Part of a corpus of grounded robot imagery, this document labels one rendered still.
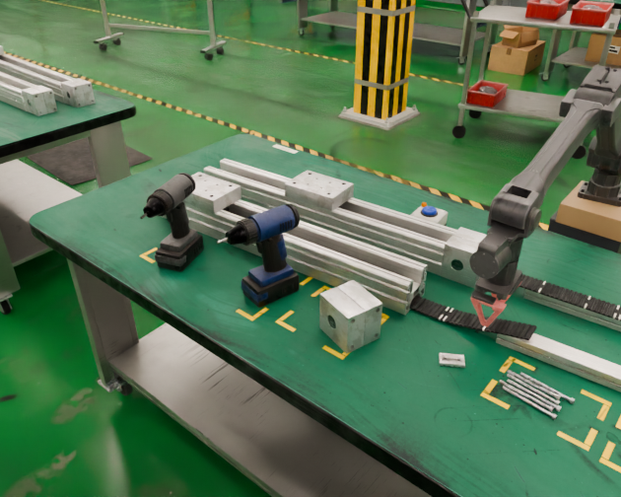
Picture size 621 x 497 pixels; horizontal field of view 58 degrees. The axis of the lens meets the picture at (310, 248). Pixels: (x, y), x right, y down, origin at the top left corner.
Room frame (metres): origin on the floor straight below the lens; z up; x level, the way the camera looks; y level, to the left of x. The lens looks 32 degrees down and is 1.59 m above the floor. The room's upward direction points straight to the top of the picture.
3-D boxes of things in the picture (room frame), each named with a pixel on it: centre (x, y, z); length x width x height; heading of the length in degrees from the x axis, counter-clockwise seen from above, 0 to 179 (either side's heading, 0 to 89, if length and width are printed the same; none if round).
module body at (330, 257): (1.27, 0.09, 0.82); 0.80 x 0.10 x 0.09; 55
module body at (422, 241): (1.43, -0.02, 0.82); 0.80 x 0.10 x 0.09; 55
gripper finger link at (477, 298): (0.92, -0.37, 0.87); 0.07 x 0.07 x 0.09; 55
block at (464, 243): (1.18, -0.39, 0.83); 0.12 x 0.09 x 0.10; 145
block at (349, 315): (0.95, -0.09, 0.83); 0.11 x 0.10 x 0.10; 124
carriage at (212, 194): (1.41, 0.29, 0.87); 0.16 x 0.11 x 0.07; 55
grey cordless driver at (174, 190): (1.21, 0.35, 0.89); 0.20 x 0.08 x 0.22; 160
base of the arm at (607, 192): (1.46, -0.84, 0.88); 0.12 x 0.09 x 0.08; 57
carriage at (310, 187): (1.43, -0.02, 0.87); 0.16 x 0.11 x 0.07; 55
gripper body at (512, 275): (0.94, -0.38, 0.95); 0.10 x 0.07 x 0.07; 145
